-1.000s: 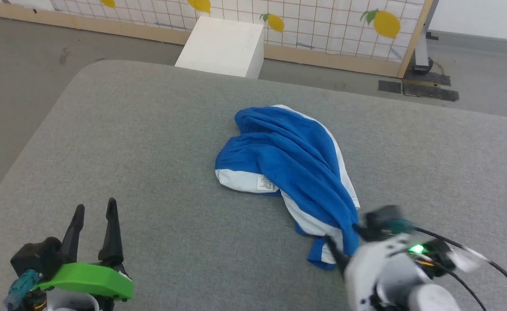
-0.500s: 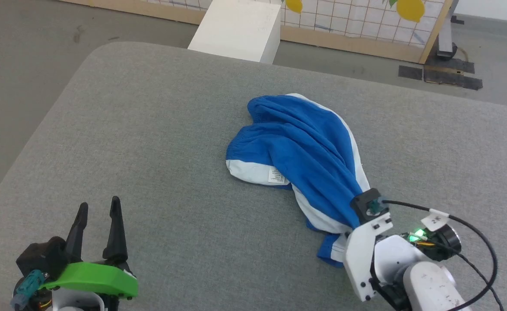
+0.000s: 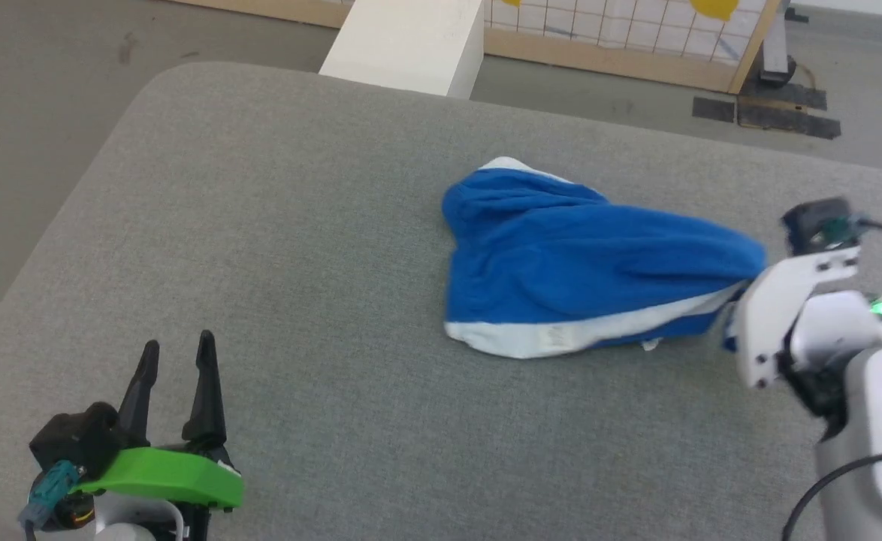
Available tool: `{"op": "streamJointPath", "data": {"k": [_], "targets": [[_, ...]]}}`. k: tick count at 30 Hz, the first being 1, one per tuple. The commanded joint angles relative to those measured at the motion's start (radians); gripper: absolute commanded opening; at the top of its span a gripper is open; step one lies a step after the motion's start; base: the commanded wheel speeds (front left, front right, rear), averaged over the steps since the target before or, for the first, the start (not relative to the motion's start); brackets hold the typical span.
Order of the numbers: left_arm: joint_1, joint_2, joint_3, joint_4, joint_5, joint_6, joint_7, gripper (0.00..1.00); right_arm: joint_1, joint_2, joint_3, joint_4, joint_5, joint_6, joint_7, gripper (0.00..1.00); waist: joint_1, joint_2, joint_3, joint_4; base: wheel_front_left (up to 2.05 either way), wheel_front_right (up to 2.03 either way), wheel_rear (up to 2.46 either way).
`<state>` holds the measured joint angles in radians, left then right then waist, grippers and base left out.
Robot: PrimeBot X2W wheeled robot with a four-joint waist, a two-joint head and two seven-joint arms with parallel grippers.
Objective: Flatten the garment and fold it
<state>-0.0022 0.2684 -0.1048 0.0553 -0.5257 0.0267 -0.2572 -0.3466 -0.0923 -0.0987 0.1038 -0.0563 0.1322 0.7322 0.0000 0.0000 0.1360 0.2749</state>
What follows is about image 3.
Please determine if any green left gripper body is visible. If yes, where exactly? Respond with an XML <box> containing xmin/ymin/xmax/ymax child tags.
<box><xmin>71</xmin><ymin>438</ymin><xmax>246</xmax><ymax>541</ymax></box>

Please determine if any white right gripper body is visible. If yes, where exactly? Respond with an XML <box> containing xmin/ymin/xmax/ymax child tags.
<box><xmin>732</xmin><ymin>246</ymin><xmax>862</xmax><ymax>390</ymax></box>

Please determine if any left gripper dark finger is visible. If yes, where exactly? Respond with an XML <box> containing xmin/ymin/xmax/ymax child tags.
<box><xmin>116</xmin><ymin>340</ymin><xmax>161</xmax><ymax>446</ymax></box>
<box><xmin>180</xmin><ymin>329</ymin><xmax>228</xmax><ymax>449</ymax></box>

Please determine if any blue and white garment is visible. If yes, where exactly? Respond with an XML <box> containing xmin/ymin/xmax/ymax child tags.
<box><xmin>441</xmin><ymin>156</ymin><xmax>769</xmax><ymax>360</ymax></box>

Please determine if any small black floor mat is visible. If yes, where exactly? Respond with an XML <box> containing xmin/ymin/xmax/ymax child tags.
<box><xmin>692</xmin><ymin>95</ymin><xmax>736</xmax><ymax>124</ymax></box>

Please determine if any grey metal stand foot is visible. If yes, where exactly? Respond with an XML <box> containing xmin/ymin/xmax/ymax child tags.
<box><xmin>757</xmin><ymin>0</ymin><xmax>811</xmax><ymax>88</ymax></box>

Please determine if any lemon print partition screen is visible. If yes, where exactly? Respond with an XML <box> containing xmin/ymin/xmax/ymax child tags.
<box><xmin>163</xmin><ymin>0</ymin><xmax>782</xmax><ymax>95</ymax></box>

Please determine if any white rectangular box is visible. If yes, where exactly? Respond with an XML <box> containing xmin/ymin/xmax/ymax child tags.
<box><xmin>319</xmin><ymin>0</ymin><xmax>485</xmax><ymax>100</ymax></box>

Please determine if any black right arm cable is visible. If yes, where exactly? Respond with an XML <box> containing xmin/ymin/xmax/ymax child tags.
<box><xmin>781</xmin><ymin>448</ymin><xmax>882</xmax><ymax>541</ymax></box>

